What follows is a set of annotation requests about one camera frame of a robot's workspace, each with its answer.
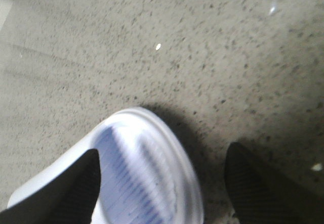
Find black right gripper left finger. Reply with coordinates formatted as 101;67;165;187
1;149;101;223

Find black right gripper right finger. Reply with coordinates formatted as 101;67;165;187
224;142;323;223

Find light blue slipper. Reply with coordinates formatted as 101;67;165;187
6;107;204;223

